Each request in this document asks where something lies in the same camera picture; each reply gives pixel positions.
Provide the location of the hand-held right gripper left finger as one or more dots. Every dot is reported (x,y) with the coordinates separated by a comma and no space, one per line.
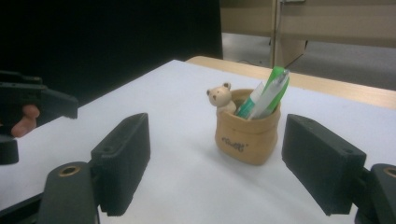
(124,161)

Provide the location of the green highlighter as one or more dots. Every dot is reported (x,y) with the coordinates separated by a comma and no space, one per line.
(275,73)

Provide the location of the beige wooden shelf unit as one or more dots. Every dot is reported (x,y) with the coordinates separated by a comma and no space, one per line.
(336,25)

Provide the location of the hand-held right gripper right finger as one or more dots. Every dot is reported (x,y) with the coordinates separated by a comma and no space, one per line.
(323,165)

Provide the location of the tan bear pen holder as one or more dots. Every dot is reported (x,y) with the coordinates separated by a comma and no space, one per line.
(246,140)

